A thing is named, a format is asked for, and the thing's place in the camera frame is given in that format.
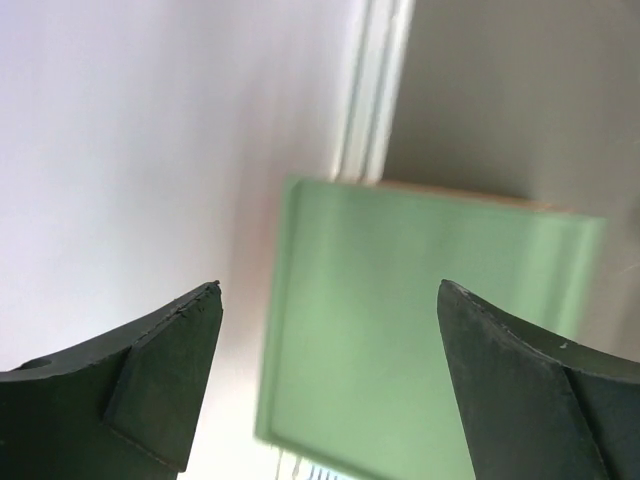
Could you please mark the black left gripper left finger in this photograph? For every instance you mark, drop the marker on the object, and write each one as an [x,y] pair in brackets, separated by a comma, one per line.
[122,405]

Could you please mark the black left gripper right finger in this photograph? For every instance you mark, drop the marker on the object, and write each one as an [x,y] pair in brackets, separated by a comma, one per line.
[534,404]

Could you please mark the green drawer box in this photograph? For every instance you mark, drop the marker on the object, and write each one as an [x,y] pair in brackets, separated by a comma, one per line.
[354,372]

